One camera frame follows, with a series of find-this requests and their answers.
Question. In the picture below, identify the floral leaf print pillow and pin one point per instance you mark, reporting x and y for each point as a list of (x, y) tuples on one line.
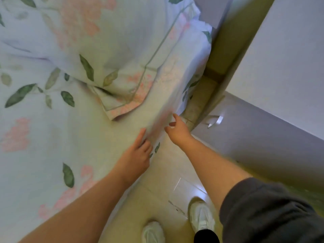
[(114, 35)]

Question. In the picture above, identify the person's white left shoe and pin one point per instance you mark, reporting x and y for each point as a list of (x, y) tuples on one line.
[(153, 234)]

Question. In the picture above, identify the person's right hand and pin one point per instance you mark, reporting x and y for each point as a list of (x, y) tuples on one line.
[(179, 134)]

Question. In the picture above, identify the floral leaf print bed sheet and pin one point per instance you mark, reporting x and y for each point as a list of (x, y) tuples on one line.
[(50, 149)]

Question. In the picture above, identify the person's left hand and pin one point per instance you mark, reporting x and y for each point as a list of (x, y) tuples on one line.
[(134, 161)]

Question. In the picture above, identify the dark grey right sleeve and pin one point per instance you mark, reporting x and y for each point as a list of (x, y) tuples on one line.
[(268, 215)]

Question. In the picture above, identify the person's right forearm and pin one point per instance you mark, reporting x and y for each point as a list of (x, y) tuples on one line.
[(215, 169)]

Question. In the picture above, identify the person's left forearm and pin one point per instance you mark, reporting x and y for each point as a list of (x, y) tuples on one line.
[(81, 212)]

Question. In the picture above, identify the person's white right shoe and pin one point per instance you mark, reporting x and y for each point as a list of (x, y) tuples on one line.
[(201, 216)]

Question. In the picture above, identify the person's white shoe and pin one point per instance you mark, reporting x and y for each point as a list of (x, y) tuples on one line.
[(153, 234), (201, 216)]

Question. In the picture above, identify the grey nightstand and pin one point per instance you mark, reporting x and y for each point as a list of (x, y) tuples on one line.
[(278, 73)]

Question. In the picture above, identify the person's black trousers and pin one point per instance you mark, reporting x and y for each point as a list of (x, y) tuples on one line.
[(206, 237)]

